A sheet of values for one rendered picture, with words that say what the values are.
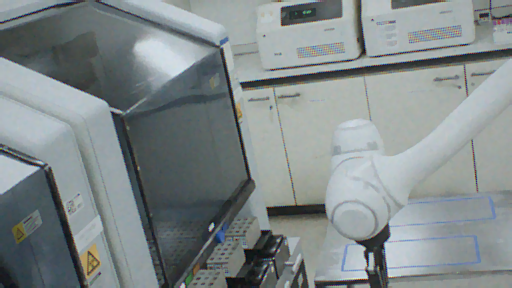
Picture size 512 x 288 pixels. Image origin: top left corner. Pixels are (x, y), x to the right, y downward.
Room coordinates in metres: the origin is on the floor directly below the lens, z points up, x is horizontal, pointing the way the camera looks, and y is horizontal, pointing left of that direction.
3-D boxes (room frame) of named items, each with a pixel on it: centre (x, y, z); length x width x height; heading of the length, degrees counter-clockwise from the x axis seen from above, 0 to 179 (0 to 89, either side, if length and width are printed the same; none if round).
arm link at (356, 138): (1.21, -0.19, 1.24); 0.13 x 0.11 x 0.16; 165
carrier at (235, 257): (1.67, 0.13, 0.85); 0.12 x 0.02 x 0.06; 158
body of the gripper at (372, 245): (1.23, -0.19, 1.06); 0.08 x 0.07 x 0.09; 159
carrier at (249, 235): (1.81, 0.07, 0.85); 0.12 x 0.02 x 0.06; 158
